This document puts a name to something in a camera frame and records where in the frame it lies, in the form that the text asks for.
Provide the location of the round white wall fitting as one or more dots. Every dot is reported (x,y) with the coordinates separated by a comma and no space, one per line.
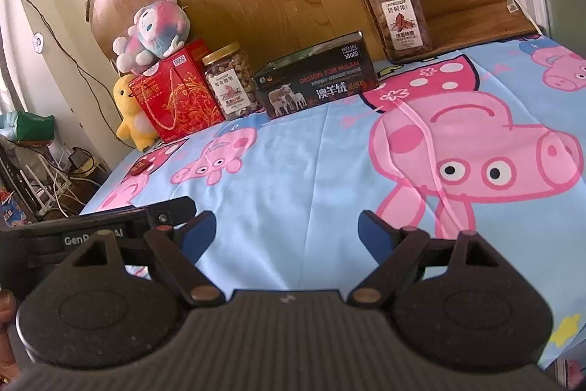
(37,43)

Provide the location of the yellow duck plush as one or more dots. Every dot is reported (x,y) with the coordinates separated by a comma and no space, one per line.
(130,120)

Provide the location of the blue printed carton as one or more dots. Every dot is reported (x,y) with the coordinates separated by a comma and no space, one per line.
(9,212)

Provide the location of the person's left hand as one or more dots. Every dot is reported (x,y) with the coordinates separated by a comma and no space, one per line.
(5,317)

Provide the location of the dark sheep print box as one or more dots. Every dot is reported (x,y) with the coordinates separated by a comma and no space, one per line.
(316,84)

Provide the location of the green bag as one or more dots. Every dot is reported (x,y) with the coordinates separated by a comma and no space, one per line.
(27,125)

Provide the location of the tall square nut jar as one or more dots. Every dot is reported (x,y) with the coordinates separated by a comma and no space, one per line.
(400,20)

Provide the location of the small red packet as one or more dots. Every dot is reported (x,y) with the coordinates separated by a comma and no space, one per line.
(141,165)

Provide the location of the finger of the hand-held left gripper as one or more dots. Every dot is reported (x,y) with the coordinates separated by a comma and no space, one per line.
(176,207)

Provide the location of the black charger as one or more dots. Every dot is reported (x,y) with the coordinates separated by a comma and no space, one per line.
(78,159)

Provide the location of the round clear nut jar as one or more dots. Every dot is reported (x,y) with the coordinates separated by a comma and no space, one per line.
(231,84)

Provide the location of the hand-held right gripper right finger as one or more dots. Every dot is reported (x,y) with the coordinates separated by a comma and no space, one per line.
(371,230)

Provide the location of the red gift box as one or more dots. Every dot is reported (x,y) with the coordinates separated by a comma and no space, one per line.
(183,98)

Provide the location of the white router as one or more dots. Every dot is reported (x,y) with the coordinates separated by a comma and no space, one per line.
(43,194)

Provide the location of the pink blue plush toy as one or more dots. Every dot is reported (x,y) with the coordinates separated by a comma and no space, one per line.
(155,29)

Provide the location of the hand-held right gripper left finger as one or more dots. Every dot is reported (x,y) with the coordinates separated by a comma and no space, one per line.
(201,230)

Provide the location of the printed blanket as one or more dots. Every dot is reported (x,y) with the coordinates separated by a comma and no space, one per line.
(311,171)

